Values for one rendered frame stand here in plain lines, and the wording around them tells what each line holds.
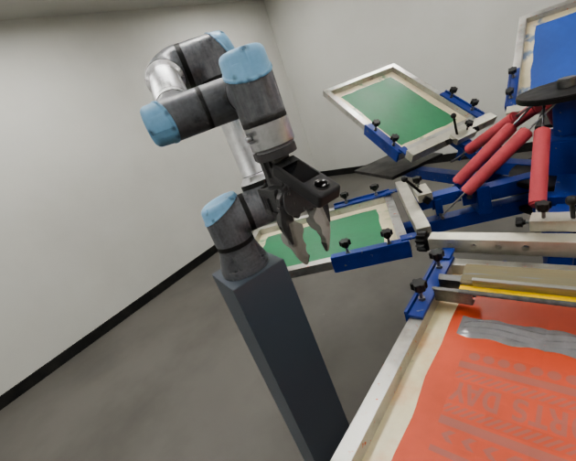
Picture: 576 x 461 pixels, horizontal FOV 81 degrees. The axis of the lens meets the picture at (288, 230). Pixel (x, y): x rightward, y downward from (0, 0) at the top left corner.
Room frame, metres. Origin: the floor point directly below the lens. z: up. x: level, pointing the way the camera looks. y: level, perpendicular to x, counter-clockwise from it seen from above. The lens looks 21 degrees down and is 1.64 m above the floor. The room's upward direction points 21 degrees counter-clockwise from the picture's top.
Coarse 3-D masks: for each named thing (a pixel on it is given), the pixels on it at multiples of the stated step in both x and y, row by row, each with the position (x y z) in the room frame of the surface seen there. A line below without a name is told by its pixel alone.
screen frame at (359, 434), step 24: (456, 264) 0.87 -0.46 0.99; (504, 264) 0.79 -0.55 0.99; (528, 264) 0.76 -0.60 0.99; (552, 264) 0.72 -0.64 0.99; (432, 312) 0.75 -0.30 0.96; (408, 336) 0.67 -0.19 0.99; (408, 360) 0.62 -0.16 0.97; (384, 384) 0.56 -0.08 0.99; (360, 408) 0.52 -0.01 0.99; (384, 408) 0.52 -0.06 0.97; (360, 432) 0.47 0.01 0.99; (336, 456) 0.44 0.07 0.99; (360, 456) 0.44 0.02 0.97
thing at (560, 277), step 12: (468, 264) 0.76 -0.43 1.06; (480, 264) 0.74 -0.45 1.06; (468, 276) 0.72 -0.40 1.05; (480, 276) 0.70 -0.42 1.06; (492, 276) 0.69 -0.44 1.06; (504, 276) 0.67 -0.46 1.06; (516, 276) 0.66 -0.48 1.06; (528, 276) 0.64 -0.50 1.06; (540, 276) 0.63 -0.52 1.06; (552, 276) 0.61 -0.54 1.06; (564, 276) 0.60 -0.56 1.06
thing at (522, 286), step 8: (472, 280) 0.69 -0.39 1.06; (480, 280) 0.68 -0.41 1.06; (488, 280) 0.67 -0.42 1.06; (496, 280) 0.66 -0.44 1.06; (504, 280) 0.65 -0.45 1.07; (496, 288) 0.66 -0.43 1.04; (504, 288) 0.65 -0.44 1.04; (512, 288) 0.63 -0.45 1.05; (520, 288) 0.62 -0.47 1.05; (528, 288) 0.61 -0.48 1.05; (536, 288) 0.60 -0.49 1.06; (544, 288) 0.59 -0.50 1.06; (552, 288) 0.58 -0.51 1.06; (560, 288) 0.57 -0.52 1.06; (568, 288) 0.56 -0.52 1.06
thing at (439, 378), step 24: (456, 312) 0.72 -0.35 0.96; (480, 312) 0.69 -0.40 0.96; (504, 312) 0.66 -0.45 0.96; (528, 312) 0.64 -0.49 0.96; (456, 336) 0.65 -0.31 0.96; (432, 360) 0.60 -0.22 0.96; (456, 360) 0.58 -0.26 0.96; (528, 360) 0.51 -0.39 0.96; (432, 384) 0.54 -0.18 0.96; (432, 408) 0.49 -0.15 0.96; (408, 432) 0.46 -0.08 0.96; (432, 432) 0.45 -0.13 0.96; (408, 456) 0.42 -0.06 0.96; (432, 456) 0.40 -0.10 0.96
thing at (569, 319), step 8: (552, 312) 0.61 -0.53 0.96; (560, 312) 0.60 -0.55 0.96; (568, 312) 0.60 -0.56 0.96; (552, 320) 0.59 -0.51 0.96; (560, 320) 0.58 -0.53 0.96; (568, 320) 0.57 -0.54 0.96; (552, 328) 0.57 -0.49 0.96; (560, 328) 0.56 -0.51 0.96; (568, 328) 0.55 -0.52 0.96; (544, 352) 0.52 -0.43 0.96; (552, 352) 0.51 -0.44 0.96; (544, 360) 0.50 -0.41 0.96; (552, 360) 0.50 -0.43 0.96; (560, 360) 0.49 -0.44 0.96; (568, 360) 0.48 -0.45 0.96; (552, 368) 0.48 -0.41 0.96; (560, 368) 0.47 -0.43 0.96; (568, 368) 0.47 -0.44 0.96
